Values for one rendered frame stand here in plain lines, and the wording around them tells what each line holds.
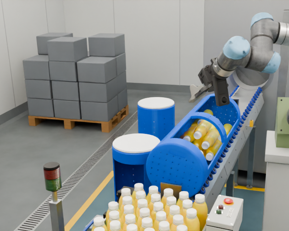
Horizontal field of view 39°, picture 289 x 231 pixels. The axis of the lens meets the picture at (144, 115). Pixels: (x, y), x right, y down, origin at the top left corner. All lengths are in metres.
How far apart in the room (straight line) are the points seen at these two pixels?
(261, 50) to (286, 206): 0.95
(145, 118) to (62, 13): 4.80
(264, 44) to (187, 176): 0.74
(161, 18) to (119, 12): 0.75
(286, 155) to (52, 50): 4.01
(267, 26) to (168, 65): 5.67
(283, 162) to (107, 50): 3.94
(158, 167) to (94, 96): 3.53
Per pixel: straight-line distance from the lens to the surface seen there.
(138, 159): 2.28
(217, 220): 1.57
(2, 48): 6.11
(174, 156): 1.89
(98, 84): 5.32
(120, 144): 2.37
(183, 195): 1.75
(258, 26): 1.49
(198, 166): 1.86
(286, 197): 2.11
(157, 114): 3.01
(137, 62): 7.25
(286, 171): 2.05
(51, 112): 5.75
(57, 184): 1.66
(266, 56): 1.42
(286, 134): 2.06
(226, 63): 1.40
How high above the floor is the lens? 1.95
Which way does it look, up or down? 19 degrees down
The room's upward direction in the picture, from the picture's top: 2 degrees counter-clockwise
